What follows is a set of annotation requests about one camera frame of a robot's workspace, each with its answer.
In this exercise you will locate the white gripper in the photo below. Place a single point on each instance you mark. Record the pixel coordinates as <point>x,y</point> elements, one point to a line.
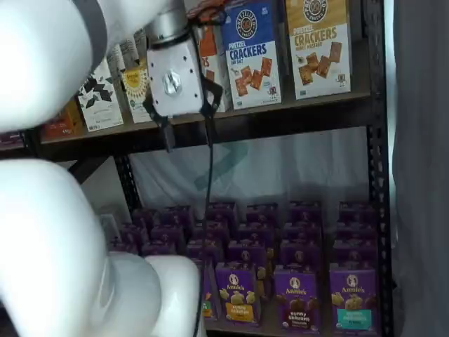
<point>165,63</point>

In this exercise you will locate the purple Annie's box brown patch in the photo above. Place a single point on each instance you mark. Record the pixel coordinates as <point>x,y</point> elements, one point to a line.
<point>303,231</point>
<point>300,254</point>
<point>305,210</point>

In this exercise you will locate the light grey fabric curtain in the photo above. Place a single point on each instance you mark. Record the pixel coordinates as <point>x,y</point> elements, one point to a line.
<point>421,175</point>

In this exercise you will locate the white backdrop sheet teal logo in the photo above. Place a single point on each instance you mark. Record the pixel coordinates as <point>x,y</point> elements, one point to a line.
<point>280,168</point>

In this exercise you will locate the orange pretzel crackers box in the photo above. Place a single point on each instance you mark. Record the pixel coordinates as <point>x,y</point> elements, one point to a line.
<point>208,42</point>
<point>207,8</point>

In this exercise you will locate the white paper bag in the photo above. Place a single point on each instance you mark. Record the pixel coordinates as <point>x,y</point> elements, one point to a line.
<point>110,230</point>

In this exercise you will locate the purple Annie's box purple label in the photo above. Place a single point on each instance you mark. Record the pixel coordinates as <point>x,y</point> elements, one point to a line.
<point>298,302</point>

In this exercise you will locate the purple Annie's box teal patch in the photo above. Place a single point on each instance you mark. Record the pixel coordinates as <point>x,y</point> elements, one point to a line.
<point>354,252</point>
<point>356,231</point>
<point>354,298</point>
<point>358,210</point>

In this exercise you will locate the orange Festival box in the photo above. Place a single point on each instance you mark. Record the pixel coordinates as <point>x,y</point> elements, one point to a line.
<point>63,123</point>

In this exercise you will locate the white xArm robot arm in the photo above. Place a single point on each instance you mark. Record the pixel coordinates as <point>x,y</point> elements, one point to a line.
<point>35,52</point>

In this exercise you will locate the purple Annie's box green patch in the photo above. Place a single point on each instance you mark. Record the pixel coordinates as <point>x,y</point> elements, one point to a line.
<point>209,298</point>
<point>214,249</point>
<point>219,230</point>
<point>224,210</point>

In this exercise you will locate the gold pretzel crackers box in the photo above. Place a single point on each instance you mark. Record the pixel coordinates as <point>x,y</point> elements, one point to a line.
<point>315,52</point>

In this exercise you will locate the blue pretzel crackers box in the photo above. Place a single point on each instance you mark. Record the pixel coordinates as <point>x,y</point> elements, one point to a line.
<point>252,52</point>

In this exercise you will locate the Simple Mills bars box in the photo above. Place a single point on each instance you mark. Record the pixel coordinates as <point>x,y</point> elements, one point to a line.
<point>135,91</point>

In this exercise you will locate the Simple Mills sweet thins box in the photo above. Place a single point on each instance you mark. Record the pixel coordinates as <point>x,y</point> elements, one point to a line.
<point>101,102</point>
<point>115,59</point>
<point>137,45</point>

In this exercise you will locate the purple Annie's bunny grahams box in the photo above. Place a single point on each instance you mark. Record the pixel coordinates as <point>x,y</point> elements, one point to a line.
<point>179,216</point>
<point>158,249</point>
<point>168,233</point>

